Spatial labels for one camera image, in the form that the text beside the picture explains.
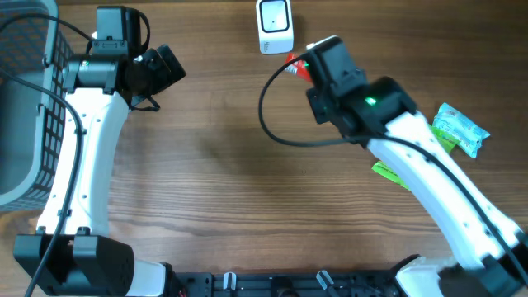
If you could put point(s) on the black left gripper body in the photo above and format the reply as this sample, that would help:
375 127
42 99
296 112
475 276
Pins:
157 76

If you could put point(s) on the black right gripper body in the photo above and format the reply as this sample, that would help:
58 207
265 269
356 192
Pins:
322 106

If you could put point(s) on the white barcode scanner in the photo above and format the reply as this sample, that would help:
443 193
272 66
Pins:
275 26

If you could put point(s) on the dark grey plastic basket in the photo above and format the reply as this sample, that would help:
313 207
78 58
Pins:
32 123

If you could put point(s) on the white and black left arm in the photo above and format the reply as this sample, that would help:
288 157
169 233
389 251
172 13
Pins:
71 252

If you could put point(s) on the red white box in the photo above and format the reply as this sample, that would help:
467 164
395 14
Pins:
299 67

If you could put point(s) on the green snack bag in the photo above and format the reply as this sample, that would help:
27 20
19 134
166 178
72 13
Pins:
446 140

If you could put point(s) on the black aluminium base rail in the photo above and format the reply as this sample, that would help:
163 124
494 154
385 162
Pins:
321 284

